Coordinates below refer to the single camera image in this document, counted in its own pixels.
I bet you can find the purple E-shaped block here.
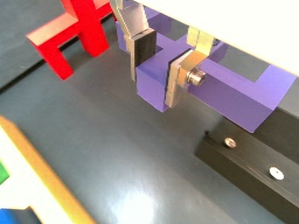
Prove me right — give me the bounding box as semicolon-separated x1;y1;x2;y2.
117;8;296;132

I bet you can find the green bar block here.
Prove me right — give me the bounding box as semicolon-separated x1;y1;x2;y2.
0;163;10;185

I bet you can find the yellow slotted board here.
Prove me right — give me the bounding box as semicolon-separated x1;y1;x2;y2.
0;116;97;224

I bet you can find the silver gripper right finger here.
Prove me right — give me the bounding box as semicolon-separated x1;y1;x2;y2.
165;27;214;108

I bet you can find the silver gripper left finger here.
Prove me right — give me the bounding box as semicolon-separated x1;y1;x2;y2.
110;0;157;81

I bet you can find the black angle fixture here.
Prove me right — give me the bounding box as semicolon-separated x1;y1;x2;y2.
197;108;299;224

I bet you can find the blue bar block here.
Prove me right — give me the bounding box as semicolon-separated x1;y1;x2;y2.
0;209;29;224

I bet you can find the red E-shaped block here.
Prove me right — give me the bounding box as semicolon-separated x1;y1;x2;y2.
26;0;114;80

